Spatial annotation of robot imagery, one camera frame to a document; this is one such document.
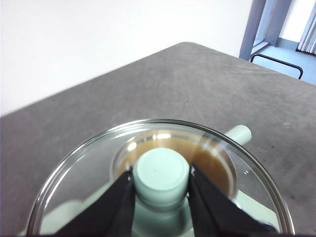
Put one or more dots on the pale pleated curtain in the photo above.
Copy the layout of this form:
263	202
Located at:
309	37

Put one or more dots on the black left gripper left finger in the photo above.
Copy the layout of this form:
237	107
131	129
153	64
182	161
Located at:
111	212

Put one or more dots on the mint green breakfast machine base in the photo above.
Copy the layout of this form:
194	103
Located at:
254	209

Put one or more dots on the blue-grey window frame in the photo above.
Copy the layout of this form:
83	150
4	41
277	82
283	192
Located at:
249	29

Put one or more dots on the black metal tube frame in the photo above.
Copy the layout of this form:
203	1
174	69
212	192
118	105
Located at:
300	70

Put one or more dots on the glass lid with green knob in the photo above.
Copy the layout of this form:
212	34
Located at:
160	177

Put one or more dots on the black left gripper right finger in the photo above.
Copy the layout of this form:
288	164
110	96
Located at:
217	214

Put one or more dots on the yellow toy pumpkin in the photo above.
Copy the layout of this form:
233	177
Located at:
214	170

